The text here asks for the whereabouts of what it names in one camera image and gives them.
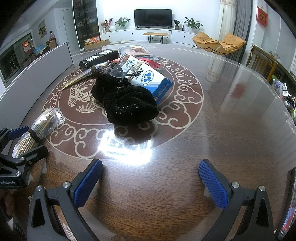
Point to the green potted plant left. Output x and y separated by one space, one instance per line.
122 22

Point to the blue white paper box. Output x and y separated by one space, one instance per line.
140 74

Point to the green potted plant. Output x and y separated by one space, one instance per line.
192 25
122 22

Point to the clear safety glasses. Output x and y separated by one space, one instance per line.
120 73

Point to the dark display cabinet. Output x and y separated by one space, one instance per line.
85 20

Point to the gold cosmetic tube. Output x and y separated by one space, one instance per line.
94 70

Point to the smartphone on table edge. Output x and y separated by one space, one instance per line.
288 215

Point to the wooden chair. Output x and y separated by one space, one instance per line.
262 63

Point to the flower vase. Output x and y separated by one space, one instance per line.
107 25

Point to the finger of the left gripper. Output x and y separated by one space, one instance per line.
17 133
24 161

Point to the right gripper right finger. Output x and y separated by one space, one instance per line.
257 221

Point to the red wall hanging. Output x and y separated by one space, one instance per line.
262 16

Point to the orange lounge chair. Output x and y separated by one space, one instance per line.
228 45

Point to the grey curtain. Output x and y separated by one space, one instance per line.
242 26

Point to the grey partition board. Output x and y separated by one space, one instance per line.
26 88

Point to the red packet bundle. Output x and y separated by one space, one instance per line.
153 64

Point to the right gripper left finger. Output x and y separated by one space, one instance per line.
43 220

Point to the black fuzzy cloth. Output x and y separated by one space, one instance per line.
125 104

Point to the black rectangular box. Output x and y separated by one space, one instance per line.
97 58

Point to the small potted plant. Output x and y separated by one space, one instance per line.
177 24

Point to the black television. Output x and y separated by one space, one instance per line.
153 17

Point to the green potted plant right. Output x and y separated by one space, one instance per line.
192 25

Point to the bagged phone case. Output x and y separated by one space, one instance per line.
136 51

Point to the white tv cabinet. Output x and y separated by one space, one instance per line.
141 35

